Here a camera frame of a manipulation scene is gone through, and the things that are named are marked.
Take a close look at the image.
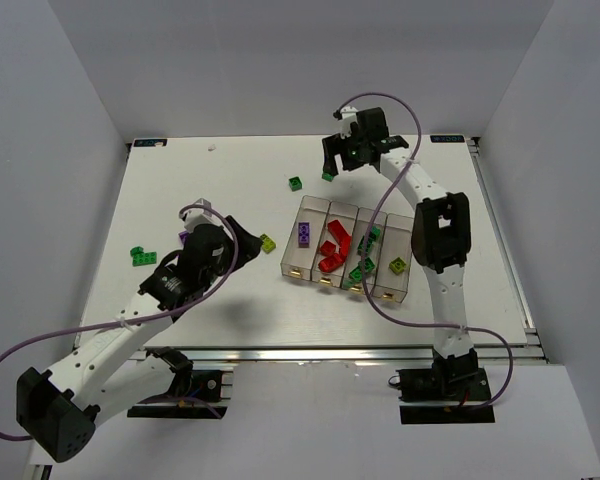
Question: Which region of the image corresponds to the yellow-green lego brick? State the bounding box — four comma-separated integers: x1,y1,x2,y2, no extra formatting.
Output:
389,257,409,275
260,234,276,254

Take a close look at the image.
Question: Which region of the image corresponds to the green L-shaped lego plate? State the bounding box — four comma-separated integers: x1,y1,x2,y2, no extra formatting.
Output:
130,246,158,267

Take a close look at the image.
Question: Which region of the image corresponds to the large red lego brick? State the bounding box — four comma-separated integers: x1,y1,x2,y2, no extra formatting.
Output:
327,219,352,260

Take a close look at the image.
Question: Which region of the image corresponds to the small red lego brick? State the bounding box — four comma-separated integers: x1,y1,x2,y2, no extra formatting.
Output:
319,240,337,256

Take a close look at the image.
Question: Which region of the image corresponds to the red rounded lego brick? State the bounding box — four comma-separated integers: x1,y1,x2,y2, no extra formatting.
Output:
318,252,344,273

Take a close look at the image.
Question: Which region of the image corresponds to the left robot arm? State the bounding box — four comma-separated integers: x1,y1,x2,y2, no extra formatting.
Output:
16,217,262,463

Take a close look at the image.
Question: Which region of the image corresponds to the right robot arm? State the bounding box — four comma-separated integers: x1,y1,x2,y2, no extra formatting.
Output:
322,106,478,387

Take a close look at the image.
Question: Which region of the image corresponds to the clear bin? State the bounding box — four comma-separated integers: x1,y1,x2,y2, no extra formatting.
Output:
312,202,356,288
372,214,413,303
341,207,387,294
280,195,330,281

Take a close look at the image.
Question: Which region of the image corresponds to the right blue label sticker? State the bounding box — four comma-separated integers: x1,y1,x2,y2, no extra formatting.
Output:
429,134,465,143

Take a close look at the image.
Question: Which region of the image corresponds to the blue label sticker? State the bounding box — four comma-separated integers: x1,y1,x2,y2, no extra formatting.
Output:
429,134,465,143
132,138,168,148

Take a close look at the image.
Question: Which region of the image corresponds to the left blue label sticker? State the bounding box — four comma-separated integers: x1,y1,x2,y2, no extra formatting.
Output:
132,138,168,148

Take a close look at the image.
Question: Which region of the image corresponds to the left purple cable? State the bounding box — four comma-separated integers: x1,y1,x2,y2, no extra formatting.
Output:
0,207,241,442

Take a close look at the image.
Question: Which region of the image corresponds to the purple cable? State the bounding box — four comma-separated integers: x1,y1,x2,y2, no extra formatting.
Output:
0,207,241,442
332,92,514,412

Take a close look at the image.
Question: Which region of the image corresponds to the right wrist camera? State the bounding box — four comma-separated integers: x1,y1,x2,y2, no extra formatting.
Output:
333,105,358,139

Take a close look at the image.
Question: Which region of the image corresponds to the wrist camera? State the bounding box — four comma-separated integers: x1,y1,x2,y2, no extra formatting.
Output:
179,198,216,233
333,105,358,139

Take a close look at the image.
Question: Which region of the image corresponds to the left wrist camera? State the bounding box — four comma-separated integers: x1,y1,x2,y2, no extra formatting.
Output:
179,198,216,233

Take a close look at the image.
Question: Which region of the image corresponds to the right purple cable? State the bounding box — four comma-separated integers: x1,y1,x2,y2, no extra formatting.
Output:
332,92,514,412

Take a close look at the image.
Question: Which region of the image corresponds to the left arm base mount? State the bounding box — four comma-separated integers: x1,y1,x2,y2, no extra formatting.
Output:
126,361,233,420

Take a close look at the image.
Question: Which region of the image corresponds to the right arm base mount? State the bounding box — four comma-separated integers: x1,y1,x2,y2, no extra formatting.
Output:
388,368,496,425

